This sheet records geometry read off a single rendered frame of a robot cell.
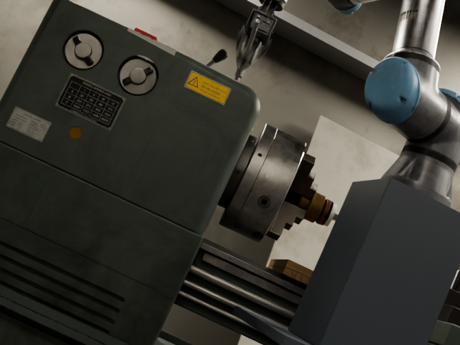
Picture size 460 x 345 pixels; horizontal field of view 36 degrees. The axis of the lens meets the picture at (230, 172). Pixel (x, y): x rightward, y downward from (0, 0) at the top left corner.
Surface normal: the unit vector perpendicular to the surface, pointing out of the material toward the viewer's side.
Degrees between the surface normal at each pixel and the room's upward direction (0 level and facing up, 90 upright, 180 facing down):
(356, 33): 90
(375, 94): 97
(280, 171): 81
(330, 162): 73
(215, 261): 90
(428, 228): 90
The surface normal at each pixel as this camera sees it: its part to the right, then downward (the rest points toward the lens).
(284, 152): 0.26, -0.55
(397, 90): -0.74, -0.30
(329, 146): 0.31, -0.31
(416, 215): 0.20, -0.06
